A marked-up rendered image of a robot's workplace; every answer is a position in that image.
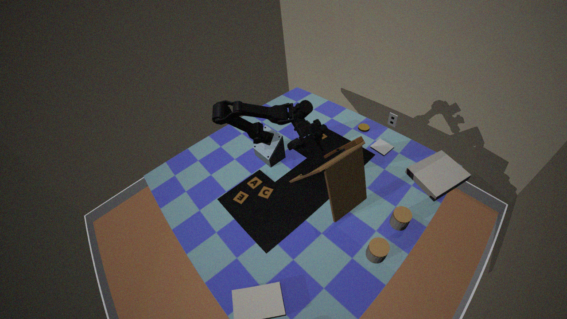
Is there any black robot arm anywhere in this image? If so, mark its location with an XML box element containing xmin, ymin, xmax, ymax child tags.
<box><xmin>212</xmin><ymin>100</ymin><xmax>322</xmax><ymax>145</ymax></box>

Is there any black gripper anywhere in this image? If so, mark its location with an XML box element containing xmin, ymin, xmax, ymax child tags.
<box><xmin>287</xmin><ymin>119</ymin><xmax>328</xmax><ymax>158</ymax></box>

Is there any yellow round disc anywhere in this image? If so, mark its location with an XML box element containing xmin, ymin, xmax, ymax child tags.
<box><xmin>358</xmin><ymin>123</ymin><xmax>369</xmax><ymax>132</ymax></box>

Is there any grey cylindrical container with tan lid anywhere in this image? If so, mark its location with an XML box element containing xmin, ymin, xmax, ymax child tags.
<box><xmin>366</xmin><ymin>237</ymin><xmax>390</xmax><ymax>264</ymax></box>
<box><xmin>389</xmin><ymin>206</ymin><xmax>412</xmax><ymax>231</ymax></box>

